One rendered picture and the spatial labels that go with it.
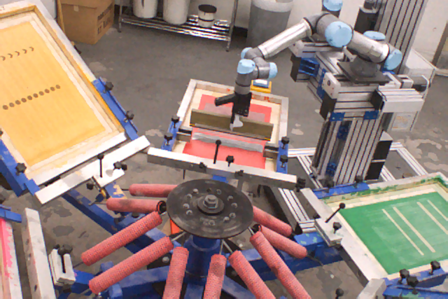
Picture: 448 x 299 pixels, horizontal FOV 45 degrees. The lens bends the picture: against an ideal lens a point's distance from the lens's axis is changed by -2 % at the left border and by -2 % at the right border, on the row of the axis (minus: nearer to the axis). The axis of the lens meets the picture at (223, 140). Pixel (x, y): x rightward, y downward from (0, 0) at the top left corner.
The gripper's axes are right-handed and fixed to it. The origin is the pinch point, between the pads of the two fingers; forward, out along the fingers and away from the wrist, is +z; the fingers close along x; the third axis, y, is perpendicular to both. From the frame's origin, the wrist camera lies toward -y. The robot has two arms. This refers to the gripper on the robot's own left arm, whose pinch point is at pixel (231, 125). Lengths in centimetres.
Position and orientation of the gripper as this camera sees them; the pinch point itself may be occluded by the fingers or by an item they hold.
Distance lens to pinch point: 270.4
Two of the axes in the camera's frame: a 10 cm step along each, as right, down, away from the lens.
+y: 9.8, 1.9, -0.3
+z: -1.4, 8.2, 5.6
